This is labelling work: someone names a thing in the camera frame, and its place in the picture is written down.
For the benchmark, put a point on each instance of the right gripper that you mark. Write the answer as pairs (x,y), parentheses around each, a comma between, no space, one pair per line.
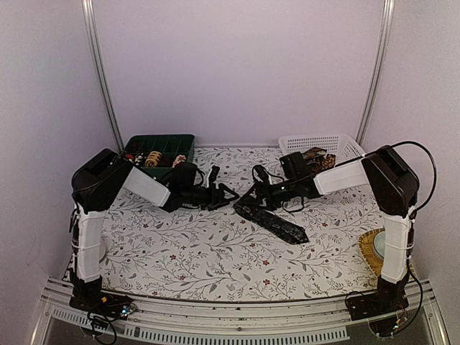
(261,187)

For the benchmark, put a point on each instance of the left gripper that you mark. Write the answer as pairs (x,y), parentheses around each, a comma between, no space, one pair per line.
(218,200)

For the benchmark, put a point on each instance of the dark floral necktie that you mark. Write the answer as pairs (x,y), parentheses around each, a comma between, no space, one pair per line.
(284,230)

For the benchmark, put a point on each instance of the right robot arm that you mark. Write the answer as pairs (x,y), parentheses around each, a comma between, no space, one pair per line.
(311,174)

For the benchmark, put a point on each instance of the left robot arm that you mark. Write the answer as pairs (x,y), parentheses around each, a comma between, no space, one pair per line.
(96,186)

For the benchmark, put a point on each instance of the dark maroon rolled tie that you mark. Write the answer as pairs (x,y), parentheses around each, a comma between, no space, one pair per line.
(166,160)

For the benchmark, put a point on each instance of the brown patterned necktie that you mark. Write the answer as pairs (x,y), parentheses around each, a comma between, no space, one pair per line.
(317,159)

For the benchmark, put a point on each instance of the green divided organizer box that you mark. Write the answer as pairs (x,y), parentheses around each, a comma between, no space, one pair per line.
(173,144)

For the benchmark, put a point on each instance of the yellow striped rolled tie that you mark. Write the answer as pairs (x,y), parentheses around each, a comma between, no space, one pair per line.
(153,159)

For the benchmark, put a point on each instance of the white dotted black rolled tie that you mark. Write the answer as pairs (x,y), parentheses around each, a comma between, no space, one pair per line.
(139,160)

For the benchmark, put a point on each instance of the floral patterned table mat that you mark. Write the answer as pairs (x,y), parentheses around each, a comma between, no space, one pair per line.
(220,256)

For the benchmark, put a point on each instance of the white plastic basket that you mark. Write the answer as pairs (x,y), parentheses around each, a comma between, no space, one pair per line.
(341,145)

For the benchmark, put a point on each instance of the woven bamboo tray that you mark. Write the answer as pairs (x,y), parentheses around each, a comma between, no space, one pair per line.
(366,250)

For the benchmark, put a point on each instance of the pale green bowl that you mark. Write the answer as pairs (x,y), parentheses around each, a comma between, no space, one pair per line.
(379,245)

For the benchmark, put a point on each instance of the cream ceramic mug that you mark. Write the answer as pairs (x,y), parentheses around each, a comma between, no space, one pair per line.
(102,251)

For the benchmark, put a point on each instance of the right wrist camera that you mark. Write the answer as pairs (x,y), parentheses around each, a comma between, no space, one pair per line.
(260,175)

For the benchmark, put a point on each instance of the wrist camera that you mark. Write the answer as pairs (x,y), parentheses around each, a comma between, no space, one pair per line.
(260,175)
(211,176)

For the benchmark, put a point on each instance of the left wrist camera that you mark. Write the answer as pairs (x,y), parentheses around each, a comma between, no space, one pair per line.
(211,176)

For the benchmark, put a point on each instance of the front aluminium rail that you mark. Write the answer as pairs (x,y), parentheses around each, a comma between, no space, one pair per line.
(311,321)

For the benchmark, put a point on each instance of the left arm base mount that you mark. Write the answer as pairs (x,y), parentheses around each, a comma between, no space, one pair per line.
(103,311)

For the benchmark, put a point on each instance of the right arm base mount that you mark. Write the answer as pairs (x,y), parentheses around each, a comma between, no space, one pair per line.
(389,303)

